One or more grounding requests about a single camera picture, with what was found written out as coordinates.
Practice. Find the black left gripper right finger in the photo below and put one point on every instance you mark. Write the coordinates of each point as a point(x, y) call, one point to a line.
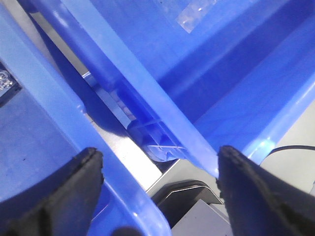
point(259, 203)

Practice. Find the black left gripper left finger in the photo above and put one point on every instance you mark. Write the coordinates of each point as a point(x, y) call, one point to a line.
point(62, 204)

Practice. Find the yellow push button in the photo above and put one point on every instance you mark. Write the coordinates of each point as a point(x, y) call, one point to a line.
point(9, 86)

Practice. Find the grey machine base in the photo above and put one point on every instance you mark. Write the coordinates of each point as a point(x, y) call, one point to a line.
point(192, 209)

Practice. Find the left blue plastic bin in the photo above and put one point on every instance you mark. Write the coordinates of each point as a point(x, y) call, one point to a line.
point(123, 207)

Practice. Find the blue plastic bin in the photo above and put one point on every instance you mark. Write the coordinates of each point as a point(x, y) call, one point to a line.
point(242, 77)
point(123, 207)

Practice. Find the steel centre divider bar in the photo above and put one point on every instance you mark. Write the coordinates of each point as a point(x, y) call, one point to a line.
point(118, 123)

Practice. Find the right blue plastic bin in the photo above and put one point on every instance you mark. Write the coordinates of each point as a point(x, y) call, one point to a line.
point(242, 77)

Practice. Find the clear tape label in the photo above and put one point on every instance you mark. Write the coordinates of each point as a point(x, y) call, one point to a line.
point(194, 13)

